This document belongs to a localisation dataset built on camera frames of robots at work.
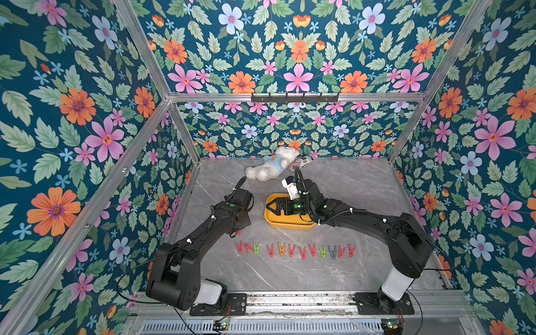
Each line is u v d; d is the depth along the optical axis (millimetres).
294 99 930
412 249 459
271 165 1069
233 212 608
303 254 854
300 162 1147
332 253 846
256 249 862
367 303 719
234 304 736
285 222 898
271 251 866
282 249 861
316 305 750
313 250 862
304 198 643
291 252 859
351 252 858
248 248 867
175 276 420
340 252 861
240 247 877
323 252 855
